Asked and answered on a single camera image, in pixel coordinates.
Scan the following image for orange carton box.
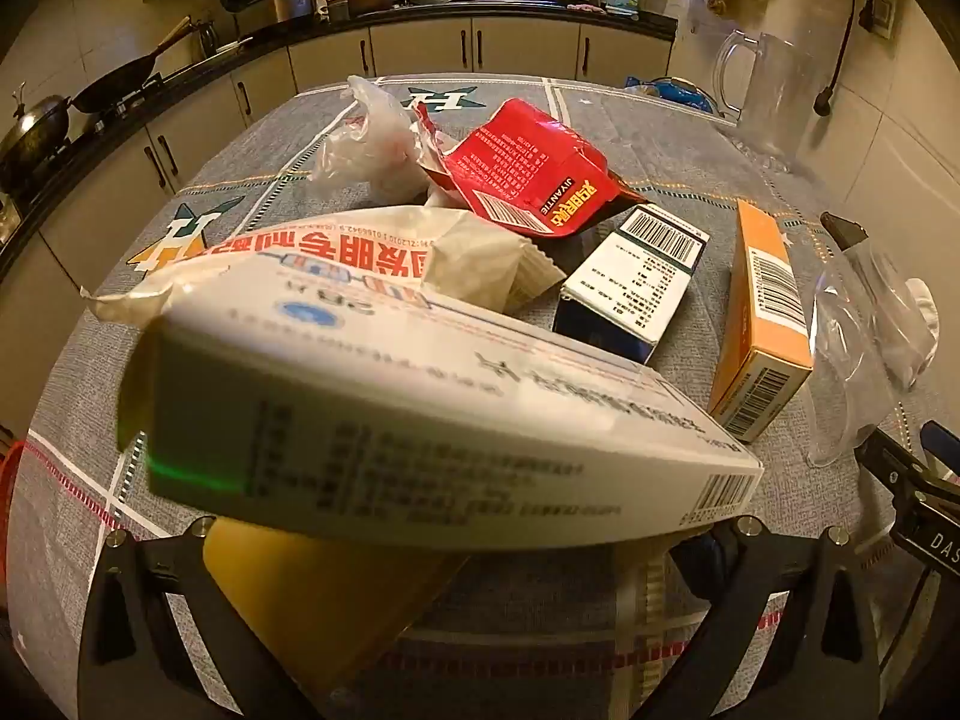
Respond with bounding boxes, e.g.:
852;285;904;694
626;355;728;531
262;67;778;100
709;202;814;444

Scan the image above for long white medicine box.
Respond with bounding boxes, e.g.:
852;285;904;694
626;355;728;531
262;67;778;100
117;254;763;553

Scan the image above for white and blue carton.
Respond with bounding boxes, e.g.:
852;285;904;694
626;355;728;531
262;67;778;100
553;205;709;364

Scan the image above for white printed plastic bag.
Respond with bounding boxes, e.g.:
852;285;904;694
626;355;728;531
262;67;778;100
80;205;565;328

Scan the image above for red snack bag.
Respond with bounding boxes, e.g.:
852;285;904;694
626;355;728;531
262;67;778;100
413;98;644;239

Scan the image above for clear knotted plastic bag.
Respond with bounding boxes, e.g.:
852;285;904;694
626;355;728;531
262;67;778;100
311;75;431;203

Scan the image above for lower kitchen cabinets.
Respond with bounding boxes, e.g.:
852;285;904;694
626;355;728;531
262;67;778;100
0;13;674;436

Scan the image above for clear plastic cup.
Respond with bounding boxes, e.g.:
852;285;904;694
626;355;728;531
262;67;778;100
802;239;940;468

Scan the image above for black wallet on table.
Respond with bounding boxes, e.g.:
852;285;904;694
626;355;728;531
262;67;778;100
820;211;869;252

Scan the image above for clear glass pitcher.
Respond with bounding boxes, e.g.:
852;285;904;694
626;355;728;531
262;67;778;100
713;29;820;172

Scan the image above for black countertop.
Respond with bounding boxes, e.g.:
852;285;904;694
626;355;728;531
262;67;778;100
2;0;679;270

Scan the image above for steel pot with lid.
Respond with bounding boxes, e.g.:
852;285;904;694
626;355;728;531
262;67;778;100
0;83;70;184

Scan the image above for black wok with handle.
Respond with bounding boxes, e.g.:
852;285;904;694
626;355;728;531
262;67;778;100
71;16;194;114

